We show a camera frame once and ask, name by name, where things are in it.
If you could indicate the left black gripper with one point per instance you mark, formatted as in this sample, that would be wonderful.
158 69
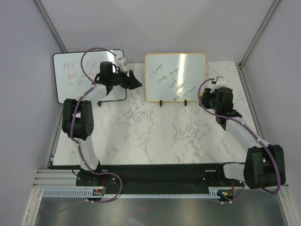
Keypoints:
128 80

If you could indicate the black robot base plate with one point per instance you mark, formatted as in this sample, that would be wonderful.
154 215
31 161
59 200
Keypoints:
157 178

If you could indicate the black framed whiteboard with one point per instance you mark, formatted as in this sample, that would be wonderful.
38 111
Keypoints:
73 71

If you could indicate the yellow framed whiteboard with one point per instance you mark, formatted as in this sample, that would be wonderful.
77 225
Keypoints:
174 77

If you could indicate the white slotted cable duct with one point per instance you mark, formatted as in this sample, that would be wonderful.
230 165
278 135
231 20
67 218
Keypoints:
93 193

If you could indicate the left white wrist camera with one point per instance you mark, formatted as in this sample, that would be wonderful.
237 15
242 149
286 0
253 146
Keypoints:
121 62

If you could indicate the aluminium rail frame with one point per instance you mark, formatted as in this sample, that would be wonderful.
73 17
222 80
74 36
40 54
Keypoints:
237 207

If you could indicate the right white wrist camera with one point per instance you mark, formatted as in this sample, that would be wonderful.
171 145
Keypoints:
218 82

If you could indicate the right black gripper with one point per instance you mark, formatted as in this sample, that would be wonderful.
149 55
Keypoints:
206 96

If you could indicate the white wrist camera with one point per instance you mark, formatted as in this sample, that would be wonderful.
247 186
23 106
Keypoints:
121 62
218 82

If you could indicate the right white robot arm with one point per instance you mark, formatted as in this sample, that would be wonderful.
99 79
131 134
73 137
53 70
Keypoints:
264 167

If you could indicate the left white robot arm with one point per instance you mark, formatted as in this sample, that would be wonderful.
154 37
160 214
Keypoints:
78 119

